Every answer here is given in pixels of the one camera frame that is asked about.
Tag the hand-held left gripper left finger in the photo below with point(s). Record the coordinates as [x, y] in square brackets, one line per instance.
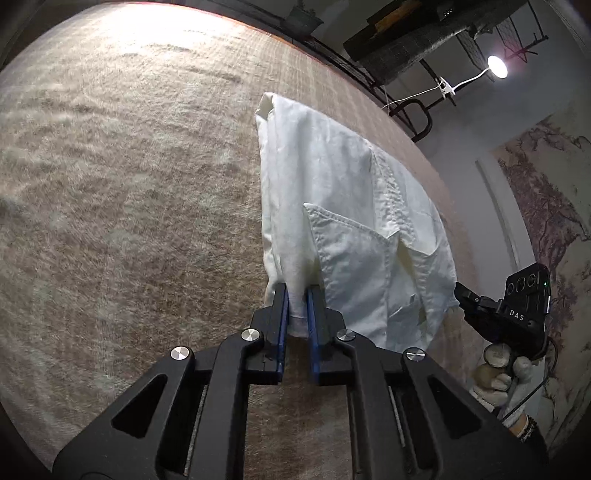
[284, 323]

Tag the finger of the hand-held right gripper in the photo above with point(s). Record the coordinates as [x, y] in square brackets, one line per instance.
[468, 300]

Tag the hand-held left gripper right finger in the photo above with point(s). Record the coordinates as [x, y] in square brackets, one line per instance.
[313, 332]

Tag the white shirt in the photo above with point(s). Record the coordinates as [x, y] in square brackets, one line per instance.
[341, 221]

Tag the person's right forearm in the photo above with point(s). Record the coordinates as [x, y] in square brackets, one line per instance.
[526, 431]

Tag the person's right hand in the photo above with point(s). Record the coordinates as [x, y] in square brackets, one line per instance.
[496, 374]

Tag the beige plaid blanket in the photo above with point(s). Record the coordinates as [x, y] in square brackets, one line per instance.
[138, 184]

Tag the white clip lamp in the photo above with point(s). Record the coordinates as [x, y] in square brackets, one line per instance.
[496, 67]

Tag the potted plant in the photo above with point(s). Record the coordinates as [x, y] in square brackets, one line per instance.
[302, 16]

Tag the landscape wall mural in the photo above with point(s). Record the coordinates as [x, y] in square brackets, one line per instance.
[554, 194]

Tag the dark wall shelf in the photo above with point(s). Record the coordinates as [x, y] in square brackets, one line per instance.
[406, 41]

